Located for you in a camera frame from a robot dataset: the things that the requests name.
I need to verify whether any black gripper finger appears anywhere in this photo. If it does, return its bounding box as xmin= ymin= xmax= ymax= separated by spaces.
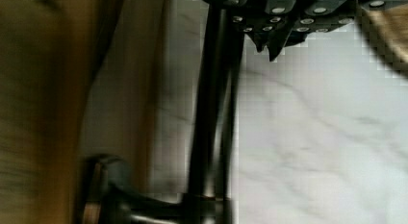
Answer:
xmin=224 ymin=0 xmax=308 ymax=61
xmin=288 ymin=0 xmax=408 ymax=47

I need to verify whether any wooden serving tray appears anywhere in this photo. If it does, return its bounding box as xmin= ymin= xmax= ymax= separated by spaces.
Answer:
xmin=358 ymin=6 xmax=408 ymax=78

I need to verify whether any black drawer handle bar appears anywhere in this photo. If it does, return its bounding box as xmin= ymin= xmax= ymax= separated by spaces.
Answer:
xmin=74 ymin=4 xmax=243 ymax=224

